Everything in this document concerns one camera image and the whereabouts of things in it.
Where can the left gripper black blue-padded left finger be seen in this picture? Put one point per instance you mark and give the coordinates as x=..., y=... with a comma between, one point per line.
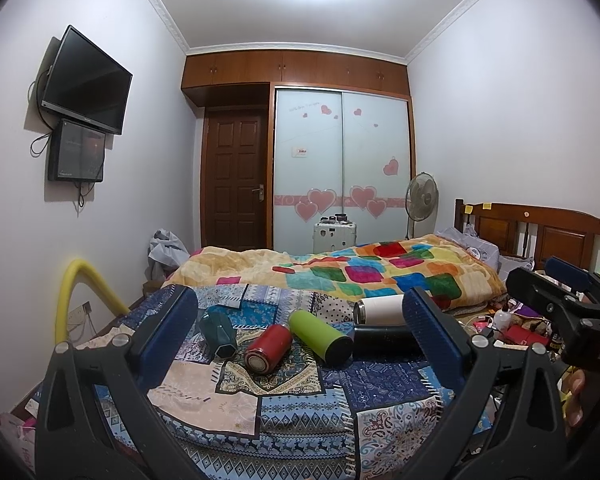
x=73, y=439

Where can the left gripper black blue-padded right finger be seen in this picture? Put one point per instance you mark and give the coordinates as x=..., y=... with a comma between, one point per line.
x=527, y=440

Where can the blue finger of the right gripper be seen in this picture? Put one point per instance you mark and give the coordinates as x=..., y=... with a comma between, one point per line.
x=540, y=294
x=579, y=280

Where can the red metal bottle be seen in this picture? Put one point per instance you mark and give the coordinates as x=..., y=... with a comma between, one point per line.
x=264, y=353

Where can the teal faceted cup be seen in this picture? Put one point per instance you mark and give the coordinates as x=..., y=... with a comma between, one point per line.
x=219, y=334

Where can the hand holding other gripper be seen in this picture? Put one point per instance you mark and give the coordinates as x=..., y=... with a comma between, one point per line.
x=572, y=389

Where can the wooden headboard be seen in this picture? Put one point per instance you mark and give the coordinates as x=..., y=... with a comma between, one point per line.
x=535, y=232

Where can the grey pillow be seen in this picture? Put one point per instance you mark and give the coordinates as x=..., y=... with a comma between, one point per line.
x=484, y=251

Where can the colourful patch duvet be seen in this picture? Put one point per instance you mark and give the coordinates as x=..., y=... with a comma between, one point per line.
x=449, y=274

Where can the yellow foam tube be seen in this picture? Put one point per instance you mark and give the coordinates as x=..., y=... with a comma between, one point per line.
x=82, y=281

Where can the standing electric fan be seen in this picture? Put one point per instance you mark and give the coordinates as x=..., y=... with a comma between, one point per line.
x=421, y=199

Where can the white thermos bottle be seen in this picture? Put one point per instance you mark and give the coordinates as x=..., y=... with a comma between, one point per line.
x=379, y=311

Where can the blue patchwork blanket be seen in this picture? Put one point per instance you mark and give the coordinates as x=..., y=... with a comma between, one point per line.
x=304, y=420

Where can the grey clothes pile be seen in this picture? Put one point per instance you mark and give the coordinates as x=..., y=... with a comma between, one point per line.
x=166, y=253

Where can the green bottle with black cap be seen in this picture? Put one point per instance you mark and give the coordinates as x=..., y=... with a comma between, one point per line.
x=330, y=345

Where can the frosted sliding wardrobe with hearts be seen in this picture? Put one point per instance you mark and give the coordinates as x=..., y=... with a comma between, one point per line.
x=337, y=151

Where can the brown wooden door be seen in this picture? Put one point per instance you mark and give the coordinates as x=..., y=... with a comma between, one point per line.
x=232, y=178

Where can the wooden overhead cabinets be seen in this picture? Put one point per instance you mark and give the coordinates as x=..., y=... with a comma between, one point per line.
x=246, y=77

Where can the wall power socket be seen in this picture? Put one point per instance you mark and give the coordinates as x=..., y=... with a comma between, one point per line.
x=79, y=316

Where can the small wall monitor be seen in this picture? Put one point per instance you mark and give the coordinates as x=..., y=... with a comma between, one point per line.
x=77, y=154

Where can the wall mounted black television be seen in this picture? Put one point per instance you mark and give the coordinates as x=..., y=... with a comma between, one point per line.
x=86, y=84

